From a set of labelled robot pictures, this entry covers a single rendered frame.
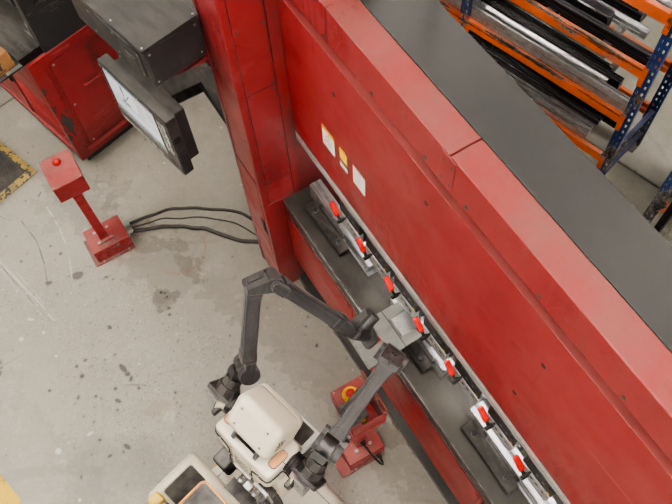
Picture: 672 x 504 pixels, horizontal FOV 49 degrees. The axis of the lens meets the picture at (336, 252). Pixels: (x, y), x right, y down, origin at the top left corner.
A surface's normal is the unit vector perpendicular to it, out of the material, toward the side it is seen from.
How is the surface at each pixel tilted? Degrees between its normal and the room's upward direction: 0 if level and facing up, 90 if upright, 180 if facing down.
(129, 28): 0
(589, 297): 0
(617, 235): 0
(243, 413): 47
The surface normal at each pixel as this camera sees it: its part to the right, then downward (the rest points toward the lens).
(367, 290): -0.04, -0.46
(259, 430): -0.53, 0.17
